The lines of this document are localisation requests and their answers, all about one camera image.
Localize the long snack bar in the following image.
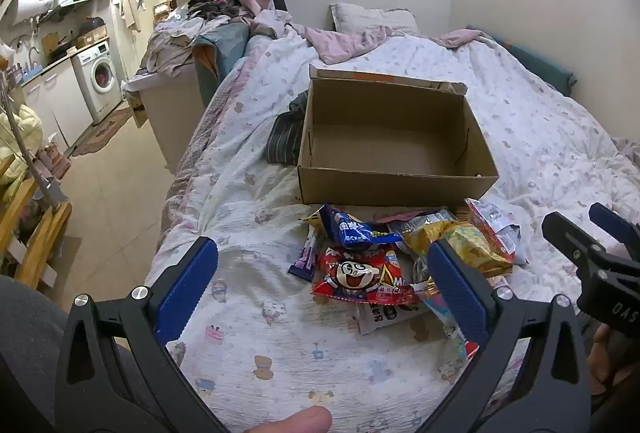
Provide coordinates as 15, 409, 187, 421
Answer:
287, 225, 321, 278

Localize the dark striped cloth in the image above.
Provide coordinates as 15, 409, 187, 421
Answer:
265, 90, 311, 164

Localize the yellow snack packet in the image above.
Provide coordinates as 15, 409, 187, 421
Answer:
402, 220, 513, 279

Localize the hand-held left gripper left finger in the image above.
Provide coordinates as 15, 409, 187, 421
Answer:
54, 236, 236, 433

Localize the small colourful snack packet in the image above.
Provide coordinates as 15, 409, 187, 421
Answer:
411, 258, 482, 361

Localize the wooden rack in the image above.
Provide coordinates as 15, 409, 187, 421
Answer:
0, 153, 73, 289

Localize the pale yellow cloth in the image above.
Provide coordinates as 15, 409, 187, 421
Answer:
0, 106, 43, 186

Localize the teal cushion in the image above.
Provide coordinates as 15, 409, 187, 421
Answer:
465, 24, 576, 96

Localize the large white snack packet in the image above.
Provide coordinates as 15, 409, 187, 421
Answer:
357, 300, 426, 336

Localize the pale pillow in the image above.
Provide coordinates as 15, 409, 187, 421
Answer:
330, 3, 418, 36

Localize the pile of clothes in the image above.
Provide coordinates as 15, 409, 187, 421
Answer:
187, 0, 261, 21

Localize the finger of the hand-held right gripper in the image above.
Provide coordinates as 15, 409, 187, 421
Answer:
589, 203, 640, 259
542, 212, 608, 283

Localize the white printed duvet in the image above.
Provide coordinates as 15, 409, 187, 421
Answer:
145, 8, 640, 433

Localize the white kitchen cabinet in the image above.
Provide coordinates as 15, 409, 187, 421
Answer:
20, 58, 96, 154

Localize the hanging white towel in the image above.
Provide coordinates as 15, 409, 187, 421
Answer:
119, 0, 148, 33

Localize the white washing machine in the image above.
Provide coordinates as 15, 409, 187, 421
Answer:
71, 40, 123, 124

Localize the blue snack packet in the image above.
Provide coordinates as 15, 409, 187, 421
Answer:
315, 204, 403, 248

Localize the red cartoon face snack packet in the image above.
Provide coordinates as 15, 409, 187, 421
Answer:
311, 245, 421, 306

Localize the pink snack packet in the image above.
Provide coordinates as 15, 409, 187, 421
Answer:
372, 210, 426, 223

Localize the brown cardboard box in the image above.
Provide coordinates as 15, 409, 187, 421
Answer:
296, 64, 501, 206

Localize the white red snack packet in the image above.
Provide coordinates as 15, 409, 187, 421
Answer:
464, 198, 523, 264

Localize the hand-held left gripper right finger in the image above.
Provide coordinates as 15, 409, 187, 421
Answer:
427, 239, 593, 433

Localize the white water heater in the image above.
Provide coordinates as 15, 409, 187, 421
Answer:
10, 0, 57, 21

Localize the person's right hand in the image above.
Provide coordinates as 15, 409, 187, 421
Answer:
589, 324, 619, 396

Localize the crumpled light cloth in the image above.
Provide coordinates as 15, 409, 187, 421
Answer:
140, 16, 221, 79

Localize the pink blanket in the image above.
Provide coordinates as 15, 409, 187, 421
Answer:
287, 20, 496, 64

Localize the teal cloth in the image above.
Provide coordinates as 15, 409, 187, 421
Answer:
192, 20, 251, 106

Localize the silver snack packet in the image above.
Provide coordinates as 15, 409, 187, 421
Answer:
387, 209, 458, 239

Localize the patterned rug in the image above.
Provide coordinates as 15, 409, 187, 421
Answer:
70, 106, 133, 159

